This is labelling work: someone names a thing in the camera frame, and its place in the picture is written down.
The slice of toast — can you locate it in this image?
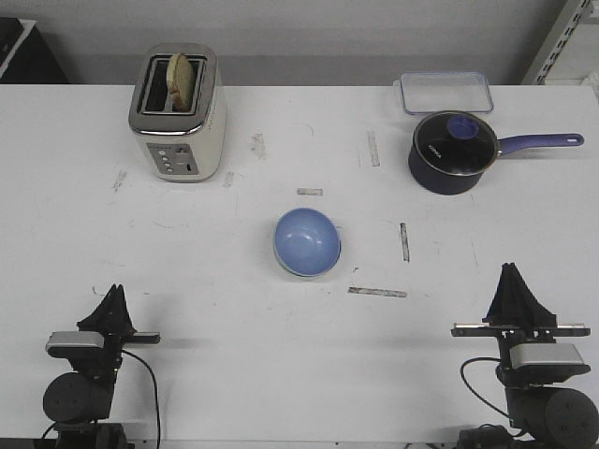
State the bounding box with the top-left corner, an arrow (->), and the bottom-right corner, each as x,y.
166,52 -> 194,112

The blue bowl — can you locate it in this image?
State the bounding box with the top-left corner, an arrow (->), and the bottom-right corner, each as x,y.
272,208 -> 342,278

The dark blue saucepan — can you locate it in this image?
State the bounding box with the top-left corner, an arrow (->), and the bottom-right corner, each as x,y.
408,133 -> 584,196

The white slotted shelf upright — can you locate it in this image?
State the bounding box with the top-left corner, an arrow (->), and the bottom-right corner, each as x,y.
519,0 -> 598,85

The clear plastic food container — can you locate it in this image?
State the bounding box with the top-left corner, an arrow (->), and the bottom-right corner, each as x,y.
393,71 -> 494,115

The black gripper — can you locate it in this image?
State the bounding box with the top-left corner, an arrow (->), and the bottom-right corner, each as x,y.
451,263 -> 591,388
68,284 -> 160,385

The cream and chrome toaster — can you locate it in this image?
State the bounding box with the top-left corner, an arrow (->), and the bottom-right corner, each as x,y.
128,43 -> 227,182

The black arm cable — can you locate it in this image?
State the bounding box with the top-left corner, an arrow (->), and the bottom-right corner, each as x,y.
120,350 -> 162,444
460,356 -> 516,422

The black box in corner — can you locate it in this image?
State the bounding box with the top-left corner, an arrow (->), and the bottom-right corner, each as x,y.
1,17 -> 69,84

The glass pot lid blue knob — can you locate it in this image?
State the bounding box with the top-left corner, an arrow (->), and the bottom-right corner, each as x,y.
414,110 -> 499,176

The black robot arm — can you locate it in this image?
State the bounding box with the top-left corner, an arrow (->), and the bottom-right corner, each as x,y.
42,284 -> 160,448
451,263 -> 598,448

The green bowl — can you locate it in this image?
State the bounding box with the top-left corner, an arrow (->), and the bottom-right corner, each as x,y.
272,240 -> 343,278

